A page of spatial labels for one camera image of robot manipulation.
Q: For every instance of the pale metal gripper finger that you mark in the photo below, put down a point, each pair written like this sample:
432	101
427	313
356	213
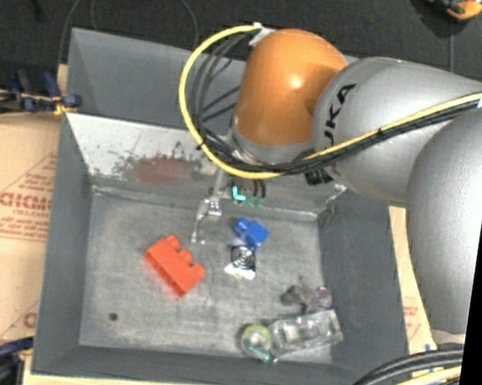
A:
197	225
214	208

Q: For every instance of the blue toy block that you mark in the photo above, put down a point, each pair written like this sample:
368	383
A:
254	232

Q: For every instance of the orange-red toy brick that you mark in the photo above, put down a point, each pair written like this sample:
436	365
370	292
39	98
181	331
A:
174	266

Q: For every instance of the grey metal bin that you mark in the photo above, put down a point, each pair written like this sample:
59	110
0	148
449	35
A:
127	295

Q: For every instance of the grey and purple toy animal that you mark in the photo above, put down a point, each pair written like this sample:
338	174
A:
304	296

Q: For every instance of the green and clear round lid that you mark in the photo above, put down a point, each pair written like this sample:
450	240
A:
255	341

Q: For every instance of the clear plastic box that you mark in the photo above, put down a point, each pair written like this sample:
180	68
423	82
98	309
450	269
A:
307	332

